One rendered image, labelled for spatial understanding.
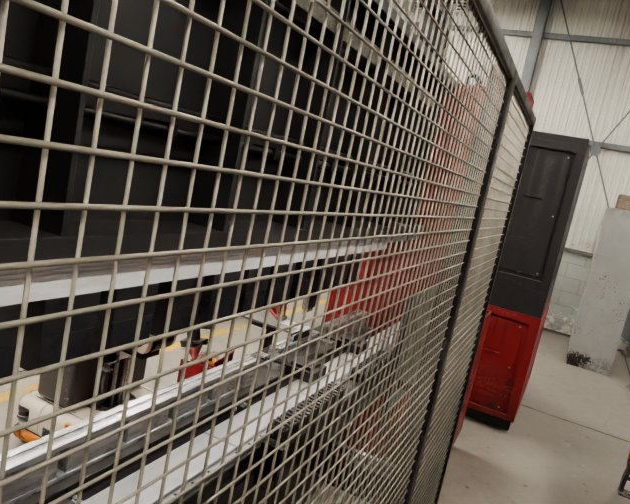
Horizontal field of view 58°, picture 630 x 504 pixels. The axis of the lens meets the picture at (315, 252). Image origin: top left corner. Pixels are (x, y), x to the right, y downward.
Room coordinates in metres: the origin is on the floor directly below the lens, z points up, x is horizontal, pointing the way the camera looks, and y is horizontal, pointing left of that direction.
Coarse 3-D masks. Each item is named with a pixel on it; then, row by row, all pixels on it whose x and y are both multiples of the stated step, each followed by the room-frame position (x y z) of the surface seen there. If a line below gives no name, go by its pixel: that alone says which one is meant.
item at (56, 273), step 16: (352, 240) 2.09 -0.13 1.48; (368, 240) 2.27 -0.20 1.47; (384, 240) 2.47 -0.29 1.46; (400, 240) 2.69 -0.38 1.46; (176, 256) 1.16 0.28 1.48; (192, 256) 1.21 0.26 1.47; (208, 256) 1.26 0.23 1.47; (240, 256) 1.39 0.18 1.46; (256, 256) 1.46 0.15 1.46; (0, 272) 0.79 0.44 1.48; (16, 272) 0.82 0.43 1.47; (32, 272) 0.84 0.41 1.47; (48, 272) 0.87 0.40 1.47; (64, 272) 0.90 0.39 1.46; (80, 272) 0.93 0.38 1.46; (96, 272) 0.96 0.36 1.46; (128, 272) 1.04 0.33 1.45
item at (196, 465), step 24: (336, 360) 2.19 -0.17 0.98; (360, 360) 2.25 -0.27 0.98; (264, 408) 1.61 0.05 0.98; (288, 408) 1.65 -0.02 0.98; (216, 432) 1.41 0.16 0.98; (240, 432) 1.44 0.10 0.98; (264, 432) 1.46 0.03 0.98; (216, 456) 1.29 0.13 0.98; (240, 456) 1.33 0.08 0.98; (120, 480) 1.12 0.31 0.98; (144, 480) 1.14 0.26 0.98; (168, 480) 1.15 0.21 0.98; (192, 480) 1.17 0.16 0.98; (216, 480) 1.22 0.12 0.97; (240, 480) 1.34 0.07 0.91
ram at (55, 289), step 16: (272, 256) 1.98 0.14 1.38; (288, 256) 2.10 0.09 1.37; (320, 256) 2.38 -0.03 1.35; (144, 272) 1.38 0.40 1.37; (160, 272) 1.44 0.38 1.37; (192, 272) 1.57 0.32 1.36; (208, 272) 1.64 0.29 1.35; (0, 288) 1.02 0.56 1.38; (16, 288) 1.05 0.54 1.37; (32, 288) 1.09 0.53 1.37; (48, 288) 1.12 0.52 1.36; (64, 288) 1.16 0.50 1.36; (80, 288) 1.20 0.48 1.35; (96, 288) 1.24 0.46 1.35; (0, 304) 1.03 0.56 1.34
